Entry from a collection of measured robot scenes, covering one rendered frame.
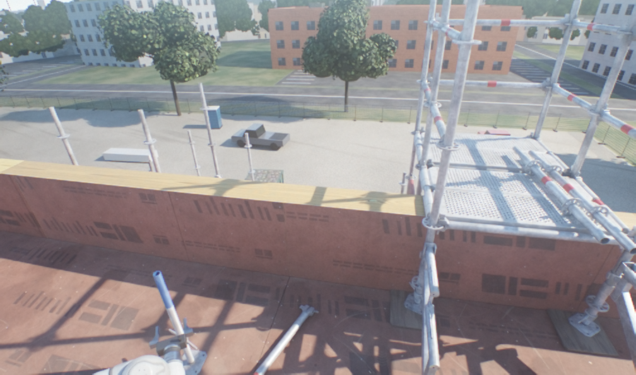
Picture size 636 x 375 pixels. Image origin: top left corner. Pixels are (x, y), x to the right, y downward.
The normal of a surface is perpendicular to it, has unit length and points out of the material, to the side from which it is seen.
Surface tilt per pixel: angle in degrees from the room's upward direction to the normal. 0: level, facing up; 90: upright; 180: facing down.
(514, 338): 0
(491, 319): 0
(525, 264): 90
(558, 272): 90
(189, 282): 0
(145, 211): 90
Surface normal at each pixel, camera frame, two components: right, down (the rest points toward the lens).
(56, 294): -0.02, -0.87
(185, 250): -0.20, 0.48
